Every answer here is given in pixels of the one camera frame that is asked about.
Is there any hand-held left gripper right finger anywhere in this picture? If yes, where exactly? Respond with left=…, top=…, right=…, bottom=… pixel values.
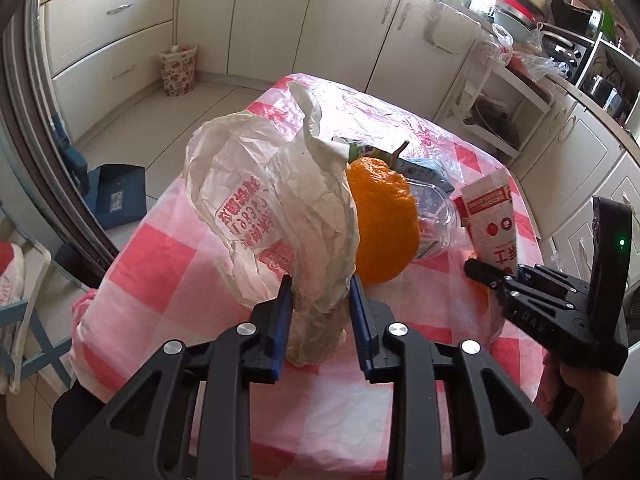
left=348, top=275, right=583, bottom=480

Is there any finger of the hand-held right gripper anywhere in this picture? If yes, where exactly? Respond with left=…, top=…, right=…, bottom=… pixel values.
left=464, top=257, right=516, bottom=306
left=517, top=264, right=585, bottom=297

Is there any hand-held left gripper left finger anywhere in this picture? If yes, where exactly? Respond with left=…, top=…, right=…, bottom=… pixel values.
left=54, top=274, right=296, bottom=480

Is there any red white paper packet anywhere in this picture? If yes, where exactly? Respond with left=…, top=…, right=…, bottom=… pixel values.
left=452, top=169, right=521, bottom=277

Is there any person's right hand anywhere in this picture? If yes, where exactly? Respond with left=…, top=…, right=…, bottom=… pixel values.
left=561, top=365, right=624, bottom=443

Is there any small orange peel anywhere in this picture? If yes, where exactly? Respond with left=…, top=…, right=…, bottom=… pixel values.
left=469, top=277, right=505, bottom=311

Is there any clear plastic bottle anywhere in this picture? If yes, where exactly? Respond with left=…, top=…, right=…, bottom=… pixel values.
left=400, top=157, right=473, bottom=261

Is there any orange citrus fruit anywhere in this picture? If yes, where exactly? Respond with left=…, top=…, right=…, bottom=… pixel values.
left=345, top=156, right=421, bottom=285

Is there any white drawer cabinet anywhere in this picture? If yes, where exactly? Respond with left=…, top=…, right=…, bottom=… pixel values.
left=40, top=0, right=181, bottom=111
left=510, top=75, right=640, bottom=301

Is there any red white checkered tablecloth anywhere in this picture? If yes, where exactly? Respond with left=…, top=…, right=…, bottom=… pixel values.
left=70, top=72, right=548, bottom=480

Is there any dark frying pan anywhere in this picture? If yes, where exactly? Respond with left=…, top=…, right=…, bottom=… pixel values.
left=467, top=95, right=521, bottom=146

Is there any white trolley shelf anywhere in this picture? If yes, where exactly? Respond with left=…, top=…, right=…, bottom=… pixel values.
left=432, top=40, right=556, bottom=161

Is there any black kettle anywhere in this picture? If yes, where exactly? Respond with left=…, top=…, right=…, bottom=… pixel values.
left=592, top=72, right=618, bottom=106

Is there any dark blue box on floor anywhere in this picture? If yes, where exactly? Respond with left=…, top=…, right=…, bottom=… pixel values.
left=86, top=162, right=147, bottom=229

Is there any clear plastic bag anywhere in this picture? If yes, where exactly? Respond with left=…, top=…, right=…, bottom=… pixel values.
left=507, top=45, right=571, bottom=81

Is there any black toaster oven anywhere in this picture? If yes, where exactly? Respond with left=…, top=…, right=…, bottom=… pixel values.
left=540, top=25, right=591, bottom=86

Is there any metal shelf rack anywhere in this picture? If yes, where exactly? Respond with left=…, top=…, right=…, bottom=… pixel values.
left=575, top=0, right=640, bottom=136

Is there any small white plastic bag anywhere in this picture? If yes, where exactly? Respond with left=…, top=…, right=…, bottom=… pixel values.
left=492, top=22, right=516, bottom=63

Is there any white blue shoe rack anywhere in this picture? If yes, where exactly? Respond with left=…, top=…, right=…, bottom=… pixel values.
left=0, top=230, right=76, bottom=396

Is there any white hanging bin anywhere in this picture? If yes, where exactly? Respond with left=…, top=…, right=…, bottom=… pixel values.
left=425, top=2, right=476, bottom=53

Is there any green board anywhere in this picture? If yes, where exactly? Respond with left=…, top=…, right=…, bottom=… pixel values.
left=600, top=5, right=618, bottom=43

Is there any stack of basins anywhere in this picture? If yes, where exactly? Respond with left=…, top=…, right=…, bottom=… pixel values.
left=492, top=0, right=548, bottom=43

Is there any black microwave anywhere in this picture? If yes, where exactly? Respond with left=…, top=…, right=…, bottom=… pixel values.
left=550, top=0, right=603, bottom=36

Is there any floral wastebasket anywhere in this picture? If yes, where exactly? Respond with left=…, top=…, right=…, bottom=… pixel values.
left=159, top=44, right=198, bottom=97

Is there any red white shoe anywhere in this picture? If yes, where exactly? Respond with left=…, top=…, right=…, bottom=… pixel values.
left=0, top=242, right=26, bottom=306

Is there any white door cabinet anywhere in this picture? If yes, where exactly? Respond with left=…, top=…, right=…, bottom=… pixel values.
left=175, top=0, right=481, bottom=121

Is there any grey metal door frame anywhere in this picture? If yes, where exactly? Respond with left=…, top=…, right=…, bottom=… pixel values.
left=0, top=0, right=121, bottom=291

